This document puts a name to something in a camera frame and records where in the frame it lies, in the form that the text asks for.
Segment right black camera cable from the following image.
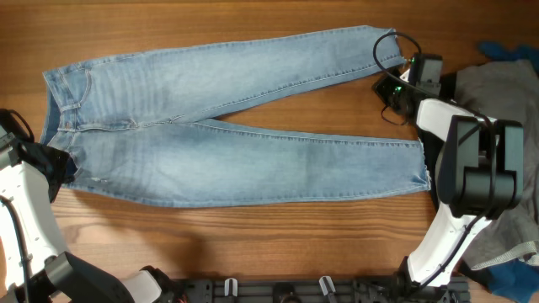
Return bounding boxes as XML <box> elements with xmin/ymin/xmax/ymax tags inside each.
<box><xmin>372</xmin><ymin>31</ymin><xmax>500</xmax><ymax>291</ymax></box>

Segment grey garment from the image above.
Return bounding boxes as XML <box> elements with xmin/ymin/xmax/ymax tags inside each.
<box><xmin>433</xmin><ymin>58</ymin><xmax>539</xmax><ymax>271</ymax></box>

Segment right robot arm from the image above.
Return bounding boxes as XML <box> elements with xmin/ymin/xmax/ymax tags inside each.
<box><xmin>372</xmin><ymin>74</ymin><xmax>523</xmax><ymax>301</ymax></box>

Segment dark blue garment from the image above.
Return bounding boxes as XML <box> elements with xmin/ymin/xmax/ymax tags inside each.
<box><xmin>479</xmin><ymin>42</ymin><xmax>538</xmax><ymax>302</ymax></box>

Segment black camera cable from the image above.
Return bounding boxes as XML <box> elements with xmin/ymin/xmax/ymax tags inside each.
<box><xmin>372</xmin><ymin>31</ymin><xmax>500</xmax><ymax>291</ymax></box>
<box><xmin>0</xmin><ymin>195</ymin><xmax>33</xmax><ymax>303</ymax></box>

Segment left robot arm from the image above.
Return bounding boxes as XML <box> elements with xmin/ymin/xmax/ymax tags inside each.
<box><xmin>1</xmin><ymin>109</ymin><xmax>176</xmax><ymax>303</ymax></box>

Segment black mounting rail base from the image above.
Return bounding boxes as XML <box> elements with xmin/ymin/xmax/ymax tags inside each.
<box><xmin>179</xmin><ymin>276</ymin><xmax>471</xmax><ymax>303</ymax></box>

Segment light blue denim jeans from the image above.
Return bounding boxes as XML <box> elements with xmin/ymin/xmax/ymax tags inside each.
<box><xmin>41</xmin><ymin>25</ymin><xmax>430</xmax><ymax>208</ymax></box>

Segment left black camera cable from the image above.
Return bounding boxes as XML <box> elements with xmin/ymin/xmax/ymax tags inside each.
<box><xmin>0</xmin><ymin>195</ymin><xmax>33</xmax><ymax>303</ymax></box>

